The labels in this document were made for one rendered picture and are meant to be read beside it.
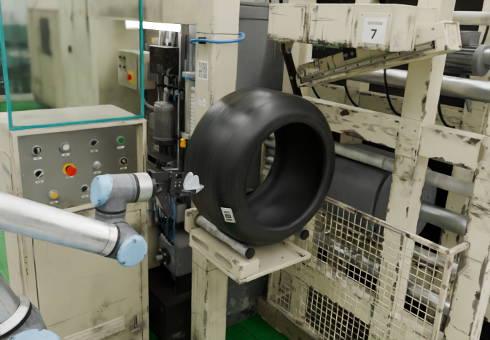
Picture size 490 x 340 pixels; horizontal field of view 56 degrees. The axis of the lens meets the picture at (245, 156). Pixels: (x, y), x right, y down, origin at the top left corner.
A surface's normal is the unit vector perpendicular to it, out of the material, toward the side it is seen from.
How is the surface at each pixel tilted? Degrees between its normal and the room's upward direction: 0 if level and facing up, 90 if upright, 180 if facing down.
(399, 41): 90
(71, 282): 90
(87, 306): 89
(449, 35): 72
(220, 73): 90
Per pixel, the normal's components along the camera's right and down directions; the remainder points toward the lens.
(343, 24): -0.79, 0.14
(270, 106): 0.26, -0.47
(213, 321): 0.61, 0.26
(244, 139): -0.03, -0.18
